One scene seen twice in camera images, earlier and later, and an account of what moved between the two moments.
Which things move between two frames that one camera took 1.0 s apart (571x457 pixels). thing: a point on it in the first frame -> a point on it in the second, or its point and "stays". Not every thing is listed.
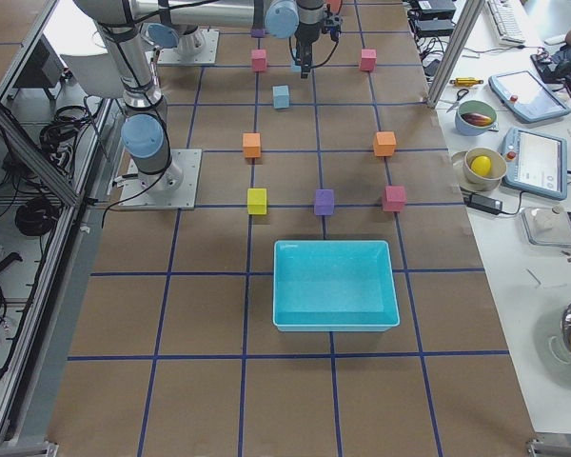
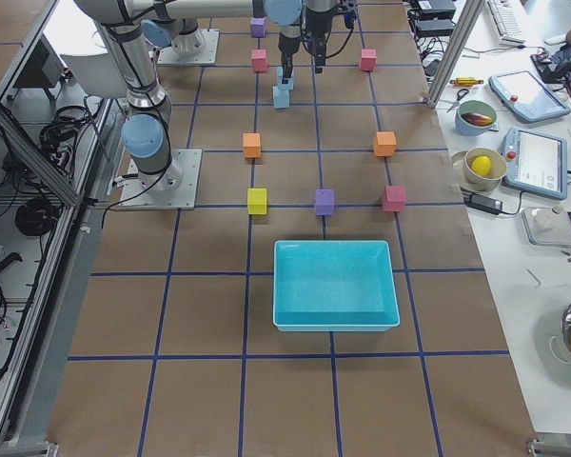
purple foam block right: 324,202 stays
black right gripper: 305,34 -> 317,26
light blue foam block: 281,96 stays
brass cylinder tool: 465,81 stays
